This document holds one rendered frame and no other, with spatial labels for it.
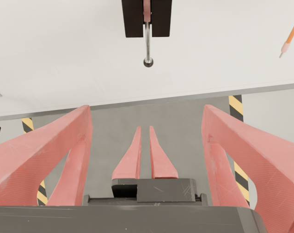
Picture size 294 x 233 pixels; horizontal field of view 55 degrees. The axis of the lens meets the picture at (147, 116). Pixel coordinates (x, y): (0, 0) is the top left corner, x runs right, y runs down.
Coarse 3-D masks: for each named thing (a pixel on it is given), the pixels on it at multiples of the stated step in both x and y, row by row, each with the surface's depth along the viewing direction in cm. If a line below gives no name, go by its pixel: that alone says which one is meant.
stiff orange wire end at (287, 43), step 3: (291, 33) 24; (288, 36) 25; (291, 36) 25; (288, 39) 25; (291, 39) 25; (285, 42) 26; (288, 42) 25; (285, 45) 26; (288, 45) 26; (282, 48) 26; (285, 48) 26; (282, 51) 26; (285, 51) 26; (282, 54) 27; (279, 57) 27
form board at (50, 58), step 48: (0, 0) 33; (48, 0) 33; (96, 0) 34; (192, 0) 34; (240, 0) 34; (288, 0) 34; (0, 48) 40; (48, 48) 40; (96, 48) 41; (144, 48) 41; (192, 48) 41; (240, 48) 41; (288, 48) 41; (48, 96) 51; (96, 96) 52; (144, 96) 52
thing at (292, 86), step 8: (248, 88) 50; (256, 88) 50; (264, 88) 50; (272, 88) 50; (280, 88) 49; (288, 88) 49; (184, 96) 52; (192, 96) 52; (200, 96) 52; (208, 96) 51; (216, 96) 51; (224, 96) 51; (104, 104) 55; (112, 104) 54; (120, 104) 54; (128, 104) 54; (136, 104) 54; (144, 104) 54; (32, 112) 57; (40, 112) 57; (48, 112) 57; (56, 112) 56; (64, 112) 56; (0, 120) 59
